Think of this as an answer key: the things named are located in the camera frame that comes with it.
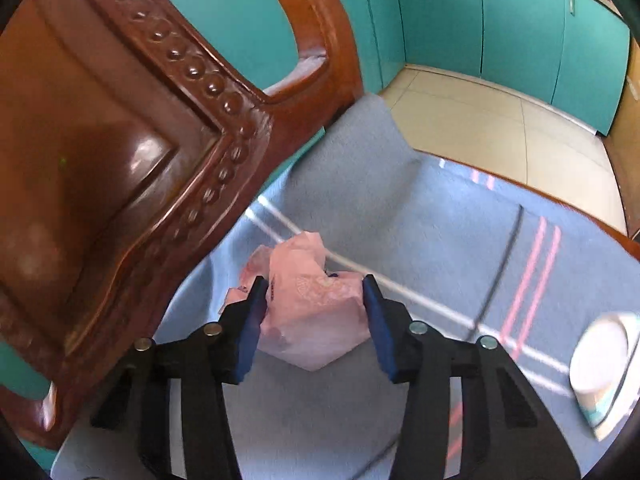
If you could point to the wooden framed glass sliding door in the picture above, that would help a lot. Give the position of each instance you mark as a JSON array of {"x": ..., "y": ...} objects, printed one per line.
[{"x": 627, "y": 125}]

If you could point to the pink plastic bag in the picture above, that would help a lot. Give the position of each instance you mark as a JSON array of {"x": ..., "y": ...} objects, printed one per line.
[{"x": 310, "y": 320}]

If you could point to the carved wooden chair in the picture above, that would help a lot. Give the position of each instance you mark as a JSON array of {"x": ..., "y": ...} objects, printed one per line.
[{"x": 100, "y": 135}]

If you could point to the teal kitchen base cabinets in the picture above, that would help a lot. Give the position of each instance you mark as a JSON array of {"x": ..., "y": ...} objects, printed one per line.
[{"x": 500, "y": 20}]

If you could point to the blue striped seat blanket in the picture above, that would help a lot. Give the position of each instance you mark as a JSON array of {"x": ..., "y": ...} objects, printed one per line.
[{"x": 450, "y": 235}]

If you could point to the white and blue paper cup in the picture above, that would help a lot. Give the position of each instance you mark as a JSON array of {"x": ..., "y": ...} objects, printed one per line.
[{"x": 600, "y": 355}]

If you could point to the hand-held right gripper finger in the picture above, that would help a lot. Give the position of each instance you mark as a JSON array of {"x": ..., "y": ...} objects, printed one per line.
[{"x": 382, "y": 330}]

